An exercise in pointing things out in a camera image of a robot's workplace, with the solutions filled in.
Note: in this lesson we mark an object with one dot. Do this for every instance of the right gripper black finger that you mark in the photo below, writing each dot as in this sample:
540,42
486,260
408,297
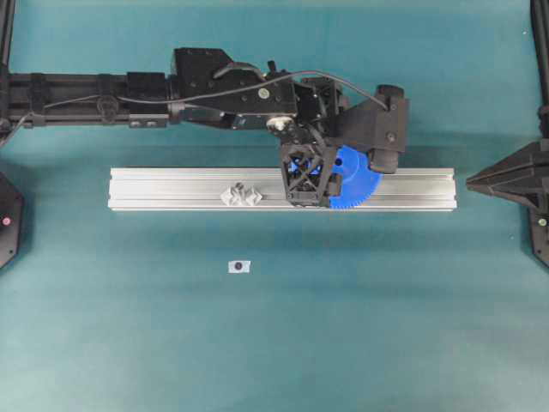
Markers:
521,159
530,200

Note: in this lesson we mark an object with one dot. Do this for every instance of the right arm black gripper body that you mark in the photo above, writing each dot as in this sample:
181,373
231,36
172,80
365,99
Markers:
538,217

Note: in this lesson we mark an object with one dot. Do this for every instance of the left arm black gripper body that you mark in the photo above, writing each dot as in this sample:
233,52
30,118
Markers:
318,100

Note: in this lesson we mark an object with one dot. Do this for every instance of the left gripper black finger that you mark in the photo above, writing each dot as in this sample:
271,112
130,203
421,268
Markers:
383,161
307,174

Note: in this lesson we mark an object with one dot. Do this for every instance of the large blue plastic gear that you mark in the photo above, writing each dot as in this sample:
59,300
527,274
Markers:
355,181

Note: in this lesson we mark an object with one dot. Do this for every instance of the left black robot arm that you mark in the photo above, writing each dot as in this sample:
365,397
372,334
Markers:
205,87

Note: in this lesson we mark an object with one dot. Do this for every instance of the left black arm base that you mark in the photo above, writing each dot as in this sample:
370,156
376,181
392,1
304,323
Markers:
12,205

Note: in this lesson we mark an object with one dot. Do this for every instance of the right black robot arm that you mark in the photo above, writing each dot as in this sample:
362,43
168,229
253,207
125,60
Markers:
522,177

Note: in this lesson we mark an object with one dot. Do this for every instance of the small white marker sticker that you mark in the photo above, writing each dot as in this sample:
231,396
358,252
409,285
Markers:
239,267

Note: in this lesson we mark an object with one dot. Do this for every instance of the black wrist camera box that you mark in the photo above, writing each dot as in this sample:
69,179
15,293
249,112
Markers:
367,126

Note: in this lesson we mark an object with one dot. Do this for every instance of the long aluminium extrusion rail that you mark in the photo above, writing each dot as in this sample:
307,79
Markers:
187,188

